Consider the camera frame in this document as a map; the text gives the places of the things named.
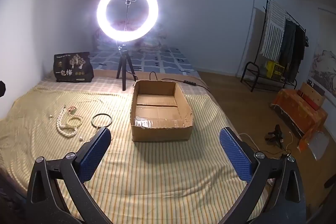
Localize black hanging garment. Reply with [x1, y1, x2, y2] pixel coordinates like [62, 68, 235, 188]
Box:
[289, 24, 307, 81]

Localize pearl bracelet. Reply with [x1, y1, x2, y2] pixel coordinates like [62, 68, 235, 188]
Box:
[67, 116, 82, 130]

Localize small cardboard box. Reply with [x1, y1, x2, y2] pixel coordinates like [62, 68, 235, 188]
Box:
[298, 82, 326, 110]

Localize stacked pillows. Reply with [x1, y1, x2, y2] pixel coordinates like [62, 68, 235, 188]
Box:
[92, 30, 168, 53]

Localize long pearl necklace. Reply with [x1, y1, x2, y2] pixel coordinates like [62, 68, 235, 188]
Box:
[56, 106, 79, 138]

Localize small black floor tripod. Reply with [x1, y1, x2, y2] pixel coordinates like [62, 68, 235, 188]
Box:
[264, 124, 284, 149]

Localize brown strap wristwatch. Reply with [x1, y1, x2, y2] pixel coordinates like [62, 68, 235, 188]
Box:
[91, 113, 113, 130]

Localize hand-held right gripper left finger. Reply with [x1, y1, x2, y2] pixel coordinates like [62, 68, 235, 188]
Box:
[26, 127, 112, 224]

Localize white striped towel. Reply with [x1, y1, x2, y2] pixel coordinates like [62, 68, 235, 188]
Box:
[262, 0, 287, 59]

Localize black tripod stand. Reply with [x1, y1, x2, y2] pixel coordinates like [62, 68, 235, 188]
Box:
[115, 40, 138, 91]

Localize yellow striped blanket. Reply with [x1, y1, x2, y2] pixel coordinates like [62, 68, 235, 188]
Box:
[0, 81, 266, 224]

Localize wall painting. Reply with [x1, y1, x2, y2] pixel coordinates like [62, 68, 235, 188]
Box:
[307, 43, 336, 95]

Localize blue patterned bed sheet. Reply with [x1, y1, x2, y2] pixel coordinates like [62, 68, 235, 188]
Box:
[91, 47, 196, 74]

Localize yellow box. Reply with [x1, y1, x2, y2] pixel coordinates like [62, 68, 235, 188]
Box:
[265, 61, 285, 80]

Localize dark green hanging garment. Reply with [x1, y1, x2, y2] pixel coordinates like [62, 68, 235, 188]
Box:
[278, 19, 296, 67]

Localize green pendant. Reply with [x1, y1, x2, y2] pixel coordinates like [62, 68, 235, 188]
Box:
[67, 106, 84, 119]

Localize black cable with inline remote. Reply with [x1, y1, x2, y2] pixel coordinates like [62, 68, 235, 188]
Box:
[149, 71, 210, 91]

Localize beige plaid blanket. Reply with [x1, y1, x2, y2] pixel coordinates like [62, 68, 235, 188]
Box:
[43, 69, 210, 95]

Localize white ring light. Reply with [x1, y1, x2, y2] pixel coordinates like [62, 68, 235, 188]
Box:
[97, 0, 159, 42]

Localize black printed snack bag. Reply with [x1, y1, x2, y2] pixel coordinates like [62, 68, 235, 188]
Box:
[54, 52, 95, 83]

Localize black metal clothes rack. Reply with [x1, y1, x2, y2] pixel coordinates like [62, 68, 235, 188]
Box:
[241, 0, 307, 92]

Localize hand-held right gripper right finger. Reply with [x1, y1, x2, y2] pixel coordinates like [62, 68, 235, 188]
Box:
[219, 127, 307, 224]

